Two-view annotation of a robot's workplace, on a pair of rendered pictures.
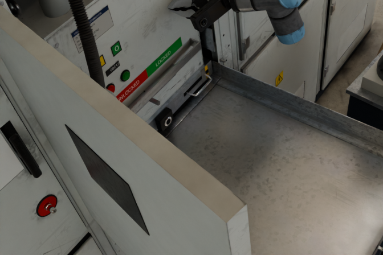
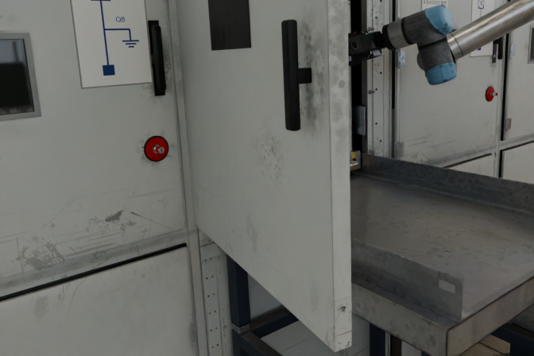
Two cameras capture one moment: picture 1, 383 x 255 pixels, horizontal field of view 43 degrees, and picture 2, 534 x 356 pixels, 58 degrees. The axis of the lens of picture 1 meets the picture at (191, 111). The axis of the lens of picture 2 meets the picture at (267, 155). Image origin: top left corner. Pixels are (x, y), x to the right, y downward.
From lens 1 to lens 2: 0.84 m
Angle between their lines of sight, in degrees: 36
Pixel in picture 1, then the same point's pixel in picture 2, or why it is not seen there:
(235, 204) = not seen: outside the picture
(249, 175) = (381, 217)
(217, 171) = not seen: hidden behind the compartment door
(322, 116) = (477, 189)
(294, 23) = (444, 53)
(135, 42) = not seen: hidden behind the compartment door
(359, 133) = (524, 201)
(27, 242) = (121, 176)
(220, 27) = (373, 111)
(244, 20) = (400, 120)
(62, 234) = (159, 206)
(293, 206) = (431, 237)
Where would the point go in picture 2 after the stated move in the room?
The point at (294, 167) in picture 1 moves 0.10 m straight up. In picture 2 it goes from (438, 218) to (439, 177)
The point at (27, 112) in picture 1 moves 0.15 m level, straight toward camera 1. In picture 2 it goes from (174, 36) to (183, 32)
